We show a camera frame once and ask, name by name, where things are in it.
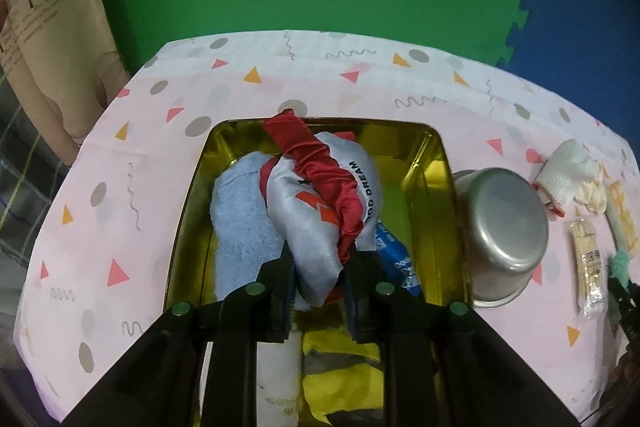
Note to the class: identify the grey plaid cloth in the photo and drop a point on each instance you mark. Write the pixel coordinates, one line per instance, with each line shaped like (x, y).
(25, 187)

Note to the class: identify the yellow and black cloth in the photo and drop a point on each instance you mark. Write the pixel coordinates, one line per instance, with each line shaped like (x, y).
(340, 377)

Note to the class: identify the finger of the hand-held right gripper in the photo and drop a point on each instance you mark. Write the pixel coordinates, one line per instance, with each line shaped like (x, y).
(622, 302)

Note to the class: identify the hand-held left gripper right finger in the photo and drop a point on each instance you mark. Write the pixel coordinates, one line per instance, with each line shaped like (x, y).
(352, 307)

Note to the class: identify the teal cloth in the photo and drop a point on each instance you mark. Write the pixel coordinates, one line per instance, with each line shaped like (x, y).
(620, 264)

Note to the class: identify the cotton swab packet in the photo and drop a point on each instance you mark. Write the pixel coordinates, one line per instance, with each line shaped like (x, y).
(587, 267)

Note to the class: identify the white knitted glove red trim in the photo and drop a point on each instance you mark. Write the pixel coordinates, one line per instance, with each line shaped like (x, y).
(565, 172)

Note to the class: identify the red tin box gold inside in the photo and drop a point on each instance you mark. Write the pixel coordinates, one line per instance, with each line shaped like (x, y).
(400, 157)

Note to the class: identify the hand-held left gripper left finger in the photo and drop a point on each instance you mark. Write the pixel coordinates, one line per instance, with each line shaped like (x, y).
(287, 307)

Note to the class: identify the light blue towel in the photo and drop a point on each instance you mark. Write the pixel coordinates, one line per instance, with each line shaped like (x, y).
(240, 227)

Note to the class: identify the steel bowl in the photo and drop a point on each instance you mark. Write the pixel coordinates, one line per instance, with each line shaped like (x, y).
(500, 227)

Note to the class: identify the orange patterned cloth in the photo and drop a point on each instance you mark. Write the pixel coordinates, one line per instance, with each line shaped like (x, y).
(625, 217)

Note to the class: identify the beige printed curtain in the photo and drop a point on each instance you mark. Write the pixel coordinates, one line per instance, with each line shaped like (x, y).
(50, 57)

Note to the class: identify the blue foam mat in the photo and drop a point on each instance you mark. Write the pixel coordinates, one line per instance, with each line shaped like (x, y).
(590, 32)

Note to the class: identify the white towel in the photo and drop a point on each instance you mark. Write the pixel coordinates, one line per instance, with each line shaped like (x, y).
(280, 377)

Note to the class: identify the blue packet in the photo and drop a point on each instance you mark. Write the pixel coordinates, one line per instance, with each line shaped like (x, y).
(395, 257)

